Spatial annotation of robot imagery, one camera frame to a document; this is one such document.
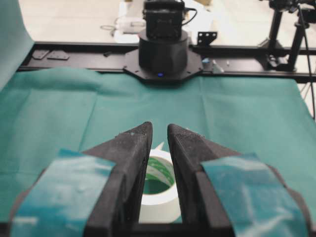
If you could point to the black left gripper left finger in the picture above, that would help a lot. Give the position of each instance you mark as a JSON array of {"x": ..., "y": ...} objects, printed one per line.
[{"x": 86, "y": 194}]

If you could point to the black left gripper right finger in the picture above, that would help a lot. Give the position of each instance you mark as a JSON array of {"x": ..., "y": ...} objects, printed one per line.
[{"x": 230, "y": 194}]

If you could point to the white duct tape roll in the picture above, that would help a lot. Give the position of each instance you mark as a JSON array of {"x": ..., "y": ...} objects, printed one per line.
[{"x": 160, "y": 202}]

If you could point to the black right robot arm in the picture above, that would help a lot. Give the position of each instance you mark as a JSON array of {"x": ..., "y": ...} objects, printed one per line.
[{"x": 163, "y": 45}]

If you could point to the green table cloth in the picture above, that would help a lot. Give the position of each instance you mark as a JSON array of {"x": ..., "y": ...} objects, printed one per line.
[{"x": 46, "y": 110}]

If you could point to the green backdrop curtain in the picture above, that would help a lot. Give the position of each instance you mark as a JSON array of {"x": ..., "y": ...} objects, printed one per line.
[{"x": 15, "y": 41}]

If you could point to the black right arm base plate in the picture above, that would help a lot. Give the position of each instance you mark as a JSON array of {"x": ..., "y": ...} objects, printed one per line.
[{"x": 171, "y": 67}]

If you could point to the black aluminium frame rail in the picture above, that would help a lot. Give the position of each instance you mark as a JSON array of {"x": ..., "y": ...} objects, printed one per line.
[{"x": 215, "y": 60}]

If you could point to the black perforated bracket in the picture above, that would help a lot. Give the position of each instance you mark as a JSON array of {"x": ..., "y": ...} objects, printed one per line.
[{"x": 206, "y": 38}]

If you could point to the black camera stand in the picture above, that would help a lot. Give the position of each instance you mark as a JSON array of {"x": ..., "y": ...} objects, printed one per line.
[{"x": 288, "y": 36}]

